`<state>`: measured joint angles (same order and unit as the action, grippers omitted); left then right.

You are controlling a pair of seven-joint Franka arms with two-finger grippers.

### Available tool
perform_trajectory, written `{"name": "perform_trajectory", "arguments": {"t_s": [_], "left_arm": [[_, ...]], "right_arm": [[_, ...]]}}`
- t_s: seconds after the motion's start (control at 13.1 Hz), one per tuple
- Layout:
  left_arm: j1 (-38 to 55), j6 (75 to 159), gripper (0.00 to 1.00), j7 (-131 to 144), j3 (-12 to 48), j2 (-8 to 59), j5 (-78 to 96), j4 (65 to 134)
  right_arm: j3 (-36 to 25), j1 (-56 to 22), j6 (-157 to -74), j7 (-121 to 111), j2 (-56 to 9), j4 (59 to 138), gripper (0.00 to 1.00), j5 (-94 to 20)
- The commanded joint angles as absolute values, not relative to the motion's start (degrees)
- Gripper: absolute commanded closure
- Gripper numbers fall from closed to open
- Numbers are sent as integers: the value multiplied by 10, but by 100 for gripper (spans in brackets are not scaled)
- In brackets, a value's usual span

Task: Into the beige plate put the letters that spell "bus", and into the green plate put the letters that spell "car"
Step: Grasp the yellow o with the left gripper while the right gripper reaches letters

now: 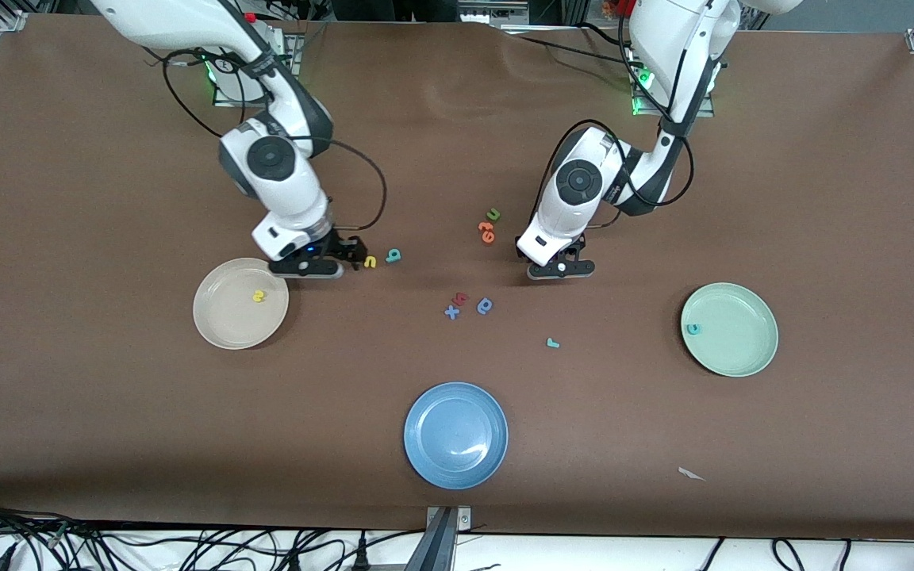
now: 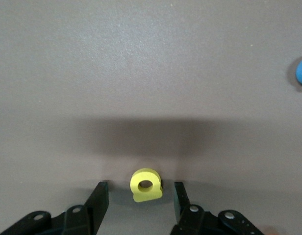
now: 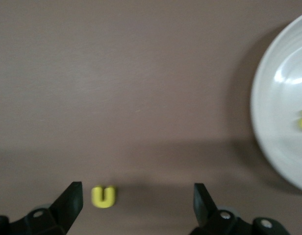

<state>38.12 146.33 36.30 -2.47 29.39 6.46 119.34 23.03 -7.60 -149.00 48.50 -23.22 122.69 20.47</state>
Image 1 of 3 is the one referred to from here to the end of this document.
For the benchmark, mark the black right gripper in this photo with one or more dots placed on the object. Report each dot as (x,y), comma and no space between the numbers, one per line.
(340,246)

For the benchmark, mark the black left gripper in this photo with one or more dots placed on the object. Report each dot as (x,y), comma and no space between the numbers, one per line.
(520,251)

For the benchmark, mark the teal letter b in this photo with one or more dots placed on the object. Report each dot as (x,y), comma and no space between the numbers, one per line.
(392,257)

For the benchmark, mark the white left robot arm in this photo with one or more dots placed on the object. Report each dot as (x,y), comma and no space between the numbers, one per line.
(663,32)

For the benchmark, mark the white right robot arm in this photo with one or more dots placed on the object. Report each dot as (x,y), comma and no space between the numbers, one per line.
(187,24)

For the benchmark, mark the blue letter a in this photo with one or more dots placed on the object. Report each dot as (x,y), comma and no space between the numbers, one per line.
(481,308)

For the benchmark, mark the beige plate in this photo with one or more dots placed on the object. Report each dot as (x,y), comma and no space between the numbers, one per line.
(240,317)

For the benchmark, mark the green plate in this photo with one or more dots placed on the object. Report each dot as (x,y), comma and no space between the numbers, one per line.
(729,329)

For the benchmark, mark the blue plate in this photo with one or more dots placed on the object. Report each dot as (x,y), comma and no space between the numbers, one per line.
(455,435)

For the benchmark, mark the red box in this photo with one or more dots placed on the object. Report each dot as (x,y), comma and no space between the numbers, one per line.
(620,6)

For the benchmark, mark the white paper scrap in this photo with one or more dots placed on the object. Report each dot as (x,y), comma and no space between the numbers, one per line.
(689,473)

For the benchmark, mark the aluminium table profile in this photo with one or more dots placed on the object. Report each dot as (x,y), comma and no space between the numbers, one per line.
(441,539)

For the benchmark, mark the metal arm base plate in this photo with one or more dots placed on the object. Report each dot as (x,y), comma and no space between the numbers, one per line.
(703,113)
(296,47)

